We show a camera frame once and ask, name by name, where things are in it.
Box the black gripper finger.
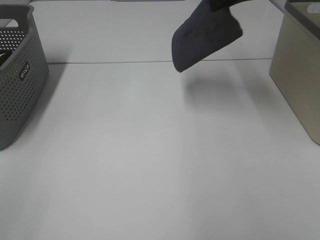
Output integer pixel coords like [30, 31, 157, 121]
[209, 0, 247, 12]

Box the dark grey towel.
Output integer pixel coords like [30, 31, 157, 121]
[171, 0, 243, 73]

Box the beige storage box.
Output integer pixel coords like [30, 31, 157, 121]
[269, 0, 320, 144]

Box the grey perforated plastic basket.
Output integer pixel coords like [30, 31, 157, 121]
[0, 4, 49, 149]

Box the black and yellow item in basket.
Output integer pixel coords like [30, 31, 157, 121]
[0, 50, 13, 66]

